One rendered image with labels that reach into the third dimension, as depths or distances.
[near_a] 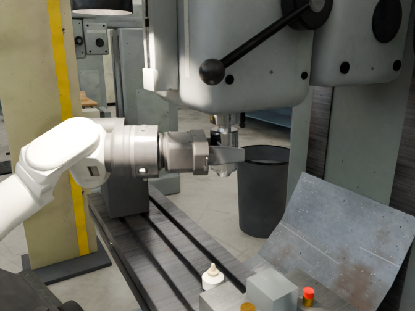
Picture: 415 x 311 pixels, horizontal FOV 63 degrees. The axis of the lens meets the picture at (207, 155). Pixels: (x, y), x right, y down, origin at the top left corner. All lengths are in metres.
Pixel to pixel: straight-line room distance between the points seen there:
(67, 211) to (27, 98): 0.75
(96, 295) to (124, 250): 1.38
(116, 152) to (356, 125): 0.54
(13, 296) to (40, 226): 1.03
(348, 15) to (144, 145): 0.35
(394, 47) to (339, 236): 0.44
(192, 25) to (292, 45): 0.14
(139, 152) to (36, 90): 1.70
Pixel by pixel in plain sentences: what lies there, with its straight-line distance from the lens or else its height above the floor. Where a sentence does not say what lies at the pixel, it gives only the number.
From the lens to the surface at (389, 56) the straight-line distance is 0.64.
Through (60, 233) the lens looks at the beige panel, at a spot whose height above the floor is 0.24.
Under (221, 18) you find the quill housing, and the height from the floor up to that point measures 1.43.
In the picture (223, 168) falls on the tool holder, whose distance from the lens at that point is 0.56.
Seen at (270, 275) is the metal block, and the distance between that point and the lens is 0.58.
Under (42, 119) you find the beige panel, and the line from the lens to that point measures 2.23.
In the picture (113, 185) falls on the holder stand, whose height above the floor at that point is 1.02.
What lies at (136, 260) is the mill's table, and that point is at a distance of 0.87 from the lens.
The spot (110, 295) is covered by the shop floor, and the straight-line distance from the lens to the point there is 2.25.
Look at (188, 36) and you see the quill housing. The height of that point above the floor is 1.41.
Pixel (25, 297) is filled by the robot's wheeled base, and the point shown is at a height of 0.57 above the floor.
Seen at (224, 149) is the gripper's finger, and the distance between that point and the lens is 0.55.
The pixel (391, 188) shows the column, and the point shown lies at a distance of 0.82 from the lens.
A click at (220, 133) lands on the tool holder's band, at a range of 0.55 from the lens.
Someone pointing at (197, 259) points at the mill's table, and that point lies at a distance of 0.85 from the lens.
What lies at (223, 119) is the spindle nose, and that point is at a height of 1.29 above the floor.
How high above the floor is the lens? 1.40
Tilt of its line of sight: 18 degrees down
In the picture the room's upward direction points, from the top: straight up
